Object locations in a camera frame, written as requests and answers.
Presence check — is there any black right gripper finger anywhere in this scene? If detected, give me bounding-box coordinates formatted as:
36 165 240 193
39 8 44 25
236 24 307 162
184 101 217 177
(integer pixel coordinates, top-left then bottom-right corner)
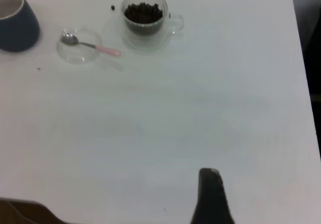
189 168 235 224

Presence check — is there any dark grey ceramic mug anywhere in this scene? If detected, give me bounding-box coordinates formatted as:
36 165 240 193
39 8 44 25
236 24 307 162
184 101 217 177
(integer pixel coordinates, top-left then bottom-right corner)
0 0 41 53

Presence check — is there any dark coffee beans heap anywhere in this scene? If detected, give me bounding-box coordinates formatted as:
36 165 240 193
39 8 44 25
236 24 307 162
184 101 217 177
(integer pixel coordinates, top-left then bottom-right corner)
124 2 164 35

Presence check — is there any clear glass cup with handle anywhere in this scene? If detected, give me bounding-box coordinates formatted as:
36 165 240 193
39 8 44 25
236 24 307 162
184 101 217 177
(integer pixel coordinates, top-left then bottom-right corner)
119 0 185 51

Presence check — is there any metal spoon with pink handle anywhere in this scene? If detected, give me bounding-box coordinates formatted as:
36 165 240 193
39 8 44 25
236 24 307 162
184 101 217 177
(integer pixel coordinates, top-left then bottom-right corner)
61 33 122 57

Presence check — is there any clear round glass dish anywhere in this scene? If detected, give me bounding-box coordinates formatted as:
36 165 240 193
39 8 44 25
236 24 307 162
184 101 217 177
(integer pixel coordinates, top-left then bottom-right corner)
56 27 103 65

